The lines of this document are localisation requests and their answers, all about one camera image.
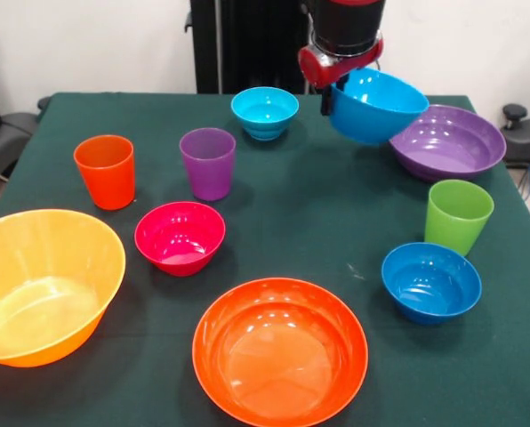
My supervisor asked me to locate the large sky blue bowl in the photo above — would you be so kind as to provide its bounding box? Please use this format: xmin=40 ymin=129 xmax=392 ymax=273
xmin=328 ymin=67 xmax=430 ymax=146

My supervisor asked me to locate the purple cup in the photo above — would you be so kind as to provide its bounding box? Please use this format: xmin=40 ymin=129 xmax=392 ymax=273
xmin=179 ymin=127 xmax=237 ymax=202

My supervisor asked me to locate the small light blue bowl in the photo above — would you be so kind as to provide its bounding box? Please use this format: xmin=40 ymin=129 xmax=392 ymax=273
xmin=230 ymin=86 xmax=301 ymax=142

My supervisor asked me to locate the green cup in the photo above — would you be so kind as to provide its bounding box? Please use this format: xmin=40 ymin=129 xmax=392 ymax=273
xmin=423 ymin=179 xmax=495 ymax=258

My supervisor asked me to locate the orange cup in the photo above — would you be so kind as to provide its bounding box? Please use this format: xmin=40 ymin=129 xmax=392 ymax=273
xmin=72 ymin=134 xmax=137 ymax=211

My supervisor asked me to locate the dark green table cloth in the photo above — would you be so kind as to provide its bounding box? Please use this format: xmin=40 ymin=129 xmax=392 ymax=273
xmin=0 ymin=92 xmax=530 ymax=427

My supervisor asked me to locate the pink bowl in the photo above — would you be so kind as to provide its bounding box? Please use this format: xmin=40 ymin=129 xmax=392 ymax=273
xmin=133 ymin=200 xmax=227 ymax=278

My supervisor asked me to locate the black pedestal leg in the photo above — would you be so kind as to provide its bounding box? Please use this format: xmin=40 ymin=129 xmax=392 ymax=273
xmin=0 ymin=96 xmax=52 ymax=179
xmin=500 ymin=103 xmax=530 ymax=199

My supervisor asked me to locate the orange bowl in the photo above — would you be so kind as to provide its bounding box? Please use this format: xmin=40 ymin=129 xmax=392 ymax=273
xmin=191 ymin=278 xmax=369 ymax=415

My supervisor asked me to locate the yellow bowl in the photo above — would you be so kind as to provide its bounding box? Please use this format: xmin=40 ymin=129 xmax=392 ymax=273
xmin=0 ymin=208 xmax=127 ymax=369

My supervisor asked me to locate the dark blue bowl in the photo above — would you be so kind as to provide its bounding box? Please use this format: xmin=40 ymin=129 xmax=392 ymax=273
xmin=381 ymin=242 xmax=483 ymax=326

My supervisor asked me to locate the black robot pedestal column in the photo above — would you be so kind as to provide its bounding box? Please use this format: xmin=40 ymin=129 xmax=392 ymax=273
xmin=184 ymin=0 xmax=340 ymax=95

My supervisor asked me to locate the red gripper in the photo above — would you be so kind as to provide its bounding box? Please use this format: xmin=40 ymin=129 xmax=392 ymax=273
xmin=297 ymin=37 xmax=385 ymax=117

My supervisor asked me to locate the purple bowl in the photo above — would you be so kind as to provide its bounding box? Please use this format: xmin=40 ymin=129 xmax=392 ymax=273
xmin=388 ymin=104 xmax=508 ymax=182

